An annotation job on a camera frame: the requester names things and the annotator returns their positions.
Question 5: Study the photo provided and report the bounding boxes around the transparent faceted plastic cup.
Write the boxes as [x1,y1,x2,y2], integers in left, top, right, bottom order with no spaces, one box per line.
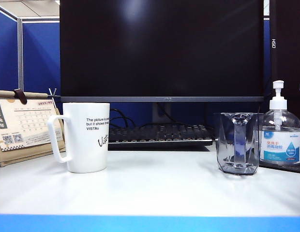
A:
[214,112,260,176]

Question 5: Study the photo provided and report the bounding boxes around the white ceramic mug Vista print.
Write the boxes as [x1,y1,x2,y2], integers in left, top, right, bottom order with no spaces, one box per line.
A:
[47,102,111,174]

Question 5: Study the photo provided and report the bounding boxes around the black HSD monitor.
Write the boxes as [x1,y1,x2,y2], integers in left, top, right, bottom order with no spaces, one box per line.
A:
[270,0,300,114]

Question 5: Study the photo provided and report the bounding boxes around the clear hand sanitizer pump bottle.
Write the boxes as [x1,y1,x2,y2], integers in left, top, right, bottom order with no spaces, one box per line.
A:
[259,80,300,165]

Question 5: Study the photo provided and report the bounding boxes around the grey monitor stand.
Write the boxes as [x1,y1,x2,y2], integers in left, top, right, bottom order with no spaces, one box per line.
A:
[152,101,172,124]

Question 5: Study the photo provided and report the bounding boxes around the black AOC monitor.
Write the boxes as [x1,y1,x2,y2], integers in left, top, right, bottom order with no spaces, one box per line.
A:
[59,0,265,103]

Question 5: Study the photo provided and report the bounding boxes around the black keyboard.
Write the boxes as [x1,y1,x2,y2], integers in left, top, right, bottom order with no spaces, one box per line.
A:
[108,124,215,147]

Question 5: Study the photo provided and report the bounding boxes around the beige desk calendar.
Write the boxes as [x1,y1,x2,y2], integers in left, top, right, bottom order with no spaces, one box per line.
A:
[0,88,66,167]

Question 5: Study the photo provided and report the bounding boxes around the looped black cable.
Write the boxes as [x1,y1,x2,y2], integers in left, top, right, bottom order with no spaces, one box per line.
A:
[110,108,136,129]

